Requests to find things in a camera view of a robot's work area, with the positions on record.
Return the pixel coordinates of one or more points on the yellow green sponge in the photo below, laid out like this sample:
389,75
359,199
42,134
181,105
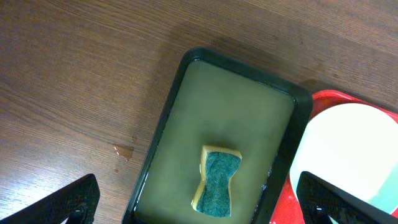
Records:
218,165

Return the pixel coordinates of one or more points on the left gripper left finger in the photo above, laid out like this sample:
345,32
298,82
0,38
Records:
74,203

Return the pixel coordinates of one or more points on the mint green plate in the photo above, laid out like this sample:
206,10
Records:
354,147

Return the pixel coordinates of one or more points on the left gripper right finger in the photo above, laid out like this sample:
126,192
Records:
322,202

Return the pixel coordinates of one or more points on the dark green tray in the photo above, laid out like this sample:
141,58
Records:
219,101

